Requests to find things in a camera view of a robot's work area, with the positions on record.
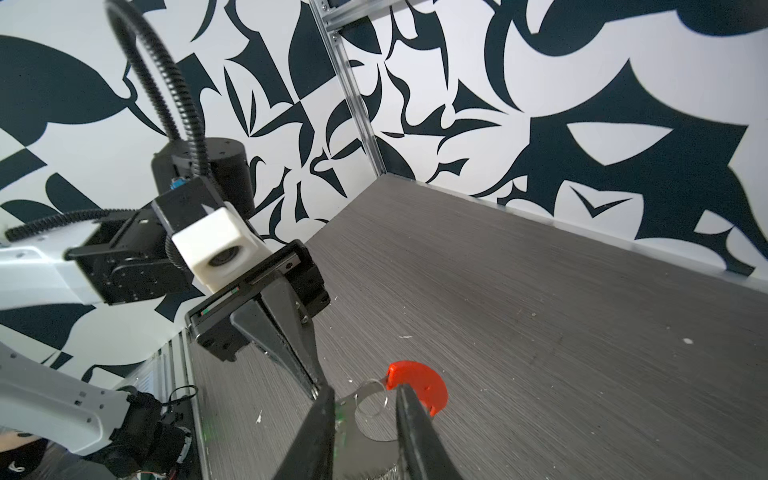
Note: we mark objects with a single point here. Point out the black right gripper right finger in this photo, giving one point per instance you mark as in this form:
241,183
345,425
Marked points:
422,455

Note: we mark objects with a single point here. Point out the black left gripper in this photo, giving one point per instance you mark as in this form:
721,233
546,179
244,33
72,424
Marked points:
293,292

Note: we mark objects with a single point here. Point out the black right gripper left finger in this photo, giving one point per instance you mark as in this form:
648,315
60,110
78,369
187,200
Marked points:
311,454

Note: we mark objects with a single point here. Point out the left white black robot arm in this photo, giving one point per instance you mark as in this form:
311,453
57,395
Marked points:
89,257

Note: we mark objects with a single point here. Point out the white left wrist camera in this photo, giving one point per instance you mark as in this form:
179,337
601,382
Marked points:
214,241

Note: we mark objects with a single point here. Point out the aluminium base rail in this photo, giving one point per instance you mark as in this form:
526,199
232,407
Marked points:
169,377

